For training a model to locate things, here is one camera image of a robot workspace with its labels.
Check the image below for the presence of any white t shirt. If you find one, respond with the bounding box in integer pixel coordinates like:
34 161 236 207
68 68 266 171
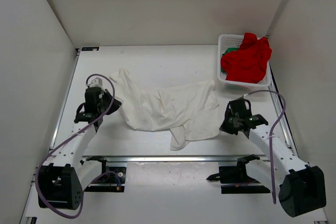
110 69 221 151

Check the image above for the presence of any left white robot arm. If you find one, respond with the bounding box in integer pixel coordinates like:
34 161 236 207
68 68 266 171
36 87 121 210

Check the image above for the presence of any red t shirt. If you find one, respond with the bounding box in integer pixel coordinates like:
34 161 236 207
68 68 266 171
220 33 272 83

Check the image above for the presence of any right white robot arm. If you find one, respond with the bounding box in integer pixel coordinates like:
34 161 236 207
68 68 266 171
220 98 327 217

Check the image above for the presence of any black label sticker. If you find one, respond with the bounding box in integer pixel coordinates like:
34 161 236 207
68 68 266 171
81 47 100 51

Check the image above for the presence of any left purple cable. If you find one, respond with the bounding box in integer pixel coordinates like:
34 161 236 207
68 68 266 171
36 73 121 219

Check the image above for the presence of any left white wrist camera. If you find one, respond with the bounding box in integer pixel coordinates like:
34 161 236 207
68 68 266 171
86 77 103 89

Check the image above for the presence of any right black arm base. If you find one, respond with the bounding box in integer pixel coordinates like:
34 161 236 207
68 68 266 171
206 154 270 195

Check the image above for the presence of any white plastic basket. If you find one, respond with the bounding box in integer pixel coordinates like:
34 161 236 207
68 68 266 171
216 34 272 90

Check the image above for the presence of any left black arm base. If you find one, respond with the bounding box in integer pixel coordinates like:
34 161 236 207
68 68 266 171
77 156 127 193

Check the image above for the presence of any green t shirt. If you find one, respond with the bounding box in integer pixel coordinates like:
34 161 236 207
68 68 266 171
221 47 238 73

